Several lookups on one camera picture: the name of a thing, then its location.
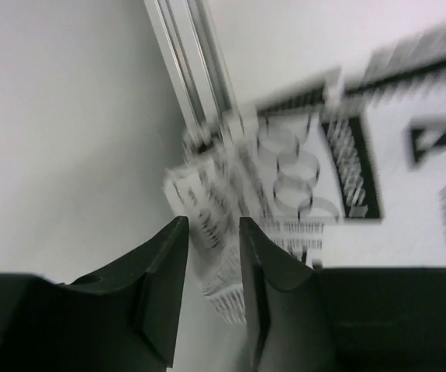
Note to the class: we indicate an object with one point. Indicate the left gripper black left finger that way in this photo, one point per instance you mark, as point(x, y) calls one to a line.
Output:
point(122, 317)

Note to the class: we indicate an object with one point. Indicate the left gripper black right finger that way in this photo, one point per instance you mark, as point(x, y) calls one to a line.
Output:
point(301, 318)

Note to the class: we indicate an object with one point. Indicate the newspaper print trousers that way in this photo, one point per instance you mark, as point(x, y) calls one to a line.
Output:
point(354, 181)

